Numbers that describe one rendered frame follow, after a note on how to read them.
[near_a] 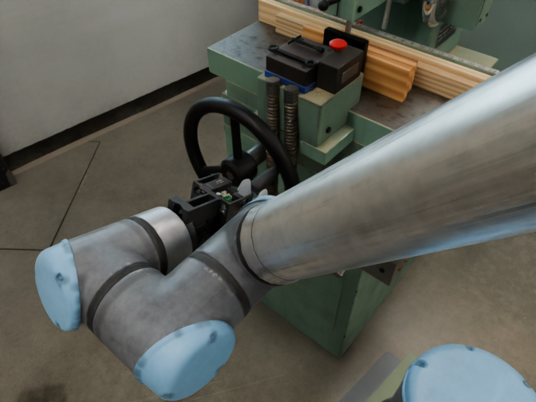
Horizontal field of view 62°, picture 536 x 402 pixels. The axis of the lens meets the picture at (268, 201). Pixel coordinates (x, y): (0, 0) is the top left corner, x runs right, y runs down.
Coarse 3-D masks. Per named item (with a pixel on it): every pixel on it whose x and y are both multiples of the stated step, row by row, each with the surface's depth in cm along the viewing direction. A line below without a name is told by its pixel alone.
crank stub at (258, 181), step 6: (270, 168) 75; (276, 168) 75; (264, 174) 73; (270, 174) 74; (276, 174) 75; (252, 180) 73; (258, 180) 72; (264, 180) 73; (270, 180) 74; (252, 186) 72; (258, 186) 72; (264, 186) 73; (258, 192) 73
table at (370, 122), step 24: (264, 24) 107; (216, 48) 99; (240, 48) 99; (264, 48) 99; (216, 72) 102; (240, 72) 96; (264, 72) 92; (360, 96) 86; (384, 96) 86; (408, 96) 86; (432, 96) 86; (360, 120) 82; (384, 120) 80; (408, 120) 80; (336, 144) 81
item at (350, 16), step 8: (344, 0) 83; (352, 0) 82; (360, 0) 83; (368, 0) 86; (376, 0) 88; (384, 0) 91; (328, 8) 87; (336, 8) 86; (344, 8) 84; (352, 8) 83; (360, 8) 84; (368, 8) 88; (336, 16) 87; (344, 16) 85; (352, 16) 84; (360, 16) 86
